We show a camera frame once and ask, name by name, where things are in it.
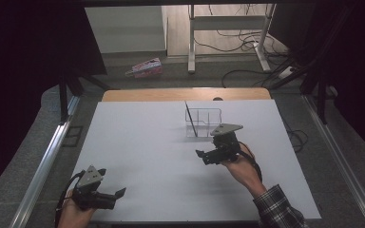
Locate person's left hand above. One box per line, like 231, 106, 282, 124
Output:
57, 189, 97, 228

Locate thin black brush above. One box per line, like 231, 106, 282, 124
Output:
184, 101, 199, 138

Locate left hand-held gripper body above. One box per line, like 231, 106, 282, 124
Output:
72, 164, 117, 211

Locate wooden table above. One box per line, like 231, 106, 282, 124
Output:
101, 87, 272, 103

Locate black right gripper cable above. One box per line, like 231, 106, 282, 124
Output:
238, 141, 263, 183

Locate white metal desk frame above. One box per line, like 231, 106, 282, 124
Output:
187, 3, 273, 75

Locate aluminium rail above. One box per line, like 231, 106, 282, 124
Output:
10, 94, 82, 228
302, 94, 365, 228

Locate clear acrylic organizer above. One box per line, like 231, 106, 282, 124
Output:
184, 107, 222, 139

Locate looped black floor cable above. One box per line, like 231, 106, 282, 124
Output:
280, 116, 309, 154

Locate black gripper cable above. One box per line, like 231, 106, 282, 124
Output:
238, 141, 263, 183
54, 170, 86, 228

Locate person's right hand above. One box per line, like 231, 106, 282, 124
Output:
220, 143, 269, 199

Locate white cabinet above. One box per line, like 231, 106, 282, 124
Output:
85, 5, 168, 54

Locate pink patterned box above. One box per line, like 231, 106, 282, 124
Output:
125, 57, 164, 79

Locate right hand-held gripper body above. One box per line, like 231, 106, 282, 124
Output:
202, 123, 244, 165

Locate tangled black floor cables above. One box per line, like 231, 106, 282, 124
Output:
192, 4, 290, 54

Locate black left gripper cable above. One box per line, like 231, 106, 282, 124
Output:
54, 170, 86, 228

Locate black metal stand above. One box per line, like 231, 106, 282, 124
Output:
269, 6, 354, 125
58, 70, 119, 124

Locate white power strip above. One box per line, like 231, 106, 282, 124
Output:
278, 66, 296, 80

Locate black curtain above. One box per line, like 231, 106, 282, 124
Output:
0, 0, 108, 203
269, 0, 365, 165

